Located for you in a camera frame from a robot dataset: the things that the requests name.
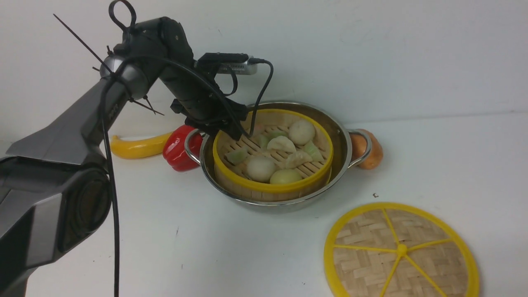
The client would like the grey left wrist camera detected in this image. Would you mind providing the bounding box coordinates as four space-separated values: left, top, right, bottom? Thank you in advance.
196 53 258 77

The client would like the stainless steel pot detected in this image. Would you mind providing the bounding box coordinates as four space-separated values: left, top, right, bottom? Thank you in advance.
183 100 372 212

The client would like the bamboo steamer basket yellow rim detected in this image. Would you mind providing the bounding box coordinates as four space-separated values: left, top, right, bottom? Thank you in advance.
212 108 334 202

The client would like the white dumpling centre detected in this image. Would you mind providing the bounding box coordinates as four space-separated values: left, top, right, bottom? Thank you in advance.
266 136 297 153

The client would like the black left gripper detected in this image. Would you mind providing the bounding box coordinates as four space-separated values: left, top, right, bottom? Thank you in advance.
159 17 250 141

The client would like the yellow toy banana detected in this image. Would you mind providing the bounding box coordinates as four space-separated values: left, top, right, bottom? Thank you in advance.
111 133 172 160

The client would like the green dumpling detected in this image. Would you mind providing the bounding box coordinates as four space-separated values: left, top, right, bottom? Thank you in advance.
302 141 324 163
224 146 249 166

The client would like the red toy bell pepper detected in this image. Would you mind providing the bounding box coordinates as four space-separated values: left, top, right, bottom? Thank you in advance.
162 125 198 172

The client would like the green dumpling right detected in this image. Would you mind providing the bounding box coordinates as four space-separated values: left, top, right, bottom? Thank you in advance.
302 141 324 163

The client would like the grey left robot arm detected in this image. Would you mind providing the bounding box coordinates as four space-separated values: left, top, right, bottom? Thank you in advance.
0 17 248 297

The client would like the orange toy potato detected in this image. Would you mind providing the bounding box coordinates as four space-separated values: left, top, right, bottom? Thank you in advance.
349 129 384 170

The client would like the bamboo steamer lid yellow rim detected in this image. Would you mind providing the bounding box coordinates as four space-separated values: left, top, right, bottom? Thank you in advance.
323 202 481 297

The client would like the white bun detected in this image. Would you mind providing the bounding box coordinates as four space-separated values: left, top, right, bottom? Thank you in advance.
288 120 316 146
246 156 277 184

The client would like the beige dumpling lower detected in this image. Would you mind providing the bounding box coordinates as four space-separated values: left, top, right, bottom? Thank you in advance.
285 151 313 169

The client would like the white bun upper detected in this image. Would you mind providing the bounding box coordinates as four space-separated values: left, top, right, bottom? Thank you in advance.
288 120 316 146

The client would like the white bun lower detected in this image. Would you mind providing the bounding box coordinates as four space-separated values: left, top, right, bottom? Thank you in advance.
246 156 277 184

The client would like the yellowish green bun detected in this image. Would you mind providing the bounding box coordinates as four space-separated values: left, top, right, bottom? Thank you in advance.
269 169 302 184

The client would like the green dumpling left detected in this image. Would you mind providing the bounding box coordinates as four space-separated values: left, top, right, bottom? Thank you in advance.
224 146 249 166

